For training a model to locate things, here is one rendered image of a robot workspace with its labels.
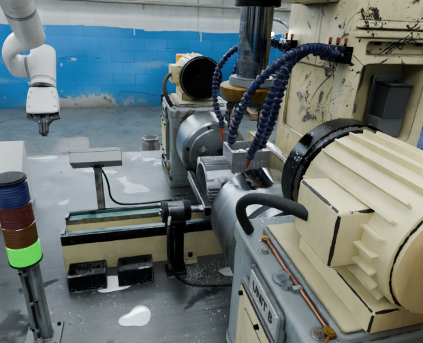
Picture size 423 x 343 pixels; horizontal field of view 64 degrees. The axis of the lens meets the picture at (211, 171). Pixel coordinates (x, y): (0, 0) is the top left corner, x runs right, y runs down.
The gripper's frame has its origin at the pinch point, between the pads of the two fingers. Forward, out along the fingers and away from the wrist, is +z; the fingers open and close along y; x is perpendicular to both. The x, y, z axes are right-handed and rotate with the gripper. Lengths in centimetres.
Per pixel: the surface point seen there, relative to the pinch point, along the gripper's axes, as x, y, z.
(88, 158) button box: -3.6, 14.5, 12.5
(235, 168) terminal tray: -25, 59, 25
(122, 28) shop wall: 397, 37, -340
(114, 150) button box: -3.7, 23.3, 10.1
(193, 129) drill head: -5, 51, 4
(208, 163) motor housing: -24, 51, 22
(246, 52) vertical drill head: -44, 60, -3
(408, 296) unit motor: -87, 55, 55
